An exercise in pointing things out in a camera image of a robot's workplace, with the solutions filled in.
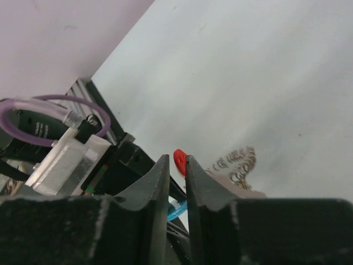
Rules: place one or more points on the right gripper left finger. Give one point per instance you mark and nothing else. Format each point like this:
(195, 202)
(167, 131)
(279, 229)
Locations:
(129, 228)

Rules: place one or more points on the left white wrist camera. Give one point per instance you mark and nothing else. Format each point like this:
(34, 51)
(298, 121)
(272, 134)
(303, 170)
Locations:
(67, 165)

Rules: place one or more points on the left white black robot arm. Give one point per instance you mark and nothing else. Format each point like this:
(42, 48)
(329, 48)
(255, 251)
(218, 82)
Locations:
(34, 124)

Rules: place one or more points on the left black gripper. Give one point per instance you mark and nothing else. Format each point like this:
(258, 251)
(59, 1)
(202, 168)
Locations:
(119, 167)

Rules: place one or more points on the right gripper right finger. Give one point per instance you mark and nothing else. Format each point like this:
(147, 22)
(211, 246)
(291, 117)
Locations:
(225, 229)

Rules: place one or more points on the red key tag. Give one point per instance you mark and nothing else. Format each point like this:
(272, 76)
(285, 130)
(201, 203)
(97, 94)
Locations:
(179, 157)

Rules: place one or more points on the left aluminium frame post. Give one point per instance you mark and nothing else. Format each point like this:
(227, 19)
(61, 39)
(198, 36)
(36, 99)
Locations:
(87, 91)

